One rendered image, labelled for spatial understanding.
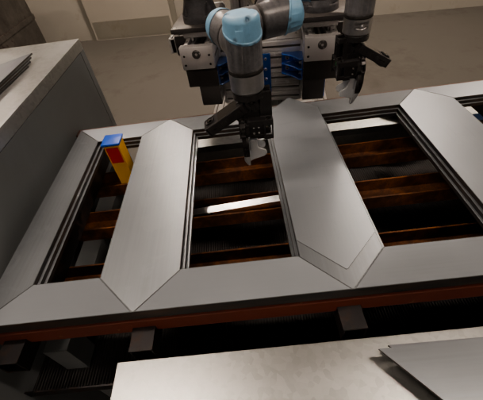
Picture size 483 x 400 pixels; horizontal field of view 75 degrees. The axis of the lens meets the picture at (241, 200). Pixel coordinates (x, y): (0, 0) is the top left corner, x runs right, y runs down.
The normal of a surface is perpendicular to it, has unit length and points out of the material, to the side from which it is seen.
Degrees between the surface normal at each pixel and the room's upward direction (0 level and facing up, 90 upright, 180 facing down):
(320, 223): 0
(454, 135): 0
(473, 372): 0
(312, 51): 90
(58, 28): 90
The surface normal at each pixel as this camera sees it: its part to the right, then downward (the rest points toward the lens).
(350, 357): -0.11, -0.70
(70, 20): -0.08, 0.72
